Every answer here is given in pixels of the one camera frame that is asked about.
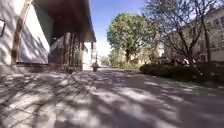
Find green leafy tree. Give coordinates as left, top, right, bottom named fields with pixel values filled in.
left=106, top=12, right=162, bottom=64

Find green bushes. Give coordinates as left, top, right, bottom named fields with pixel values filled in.
left=108, top=48, right=142, bottom=70

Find grey paved path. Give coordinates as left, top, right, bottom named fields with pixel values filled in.
left=0, top=66, right=224, bottom=128

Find building with dark canopy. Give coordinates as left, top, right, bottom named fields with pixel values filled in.
left=0, top=0, right=98, bottom=75

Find bare branched tree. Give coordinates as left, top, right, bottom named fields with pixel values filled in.
left=143, top=0, right=224, bottom=66

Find dark green hedge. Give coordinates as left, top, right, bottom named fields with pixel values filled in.
left=139, top=62, right=224, bottom=84

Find pale stone building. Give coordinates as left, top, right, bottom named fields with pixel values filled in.
left=163, top=7, right=224, bottom=64

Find person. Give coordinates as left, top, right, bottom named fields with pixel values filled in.
left=91, top=61, right=100, bottom=73

